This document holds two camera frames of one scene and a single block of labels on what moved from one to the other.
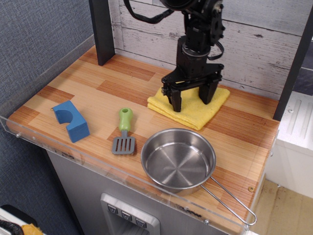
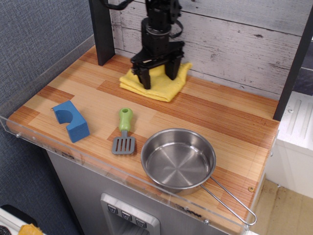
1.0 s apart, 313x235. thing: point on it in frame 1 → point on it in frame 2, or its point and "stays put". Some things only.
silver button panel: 123,219 stays put
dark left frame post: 103,34 stays put
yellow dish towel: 194,113 → 162,88
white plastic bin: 290,165 stays put
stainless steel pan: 179,161 stays put
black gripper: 191,70 → 156,50
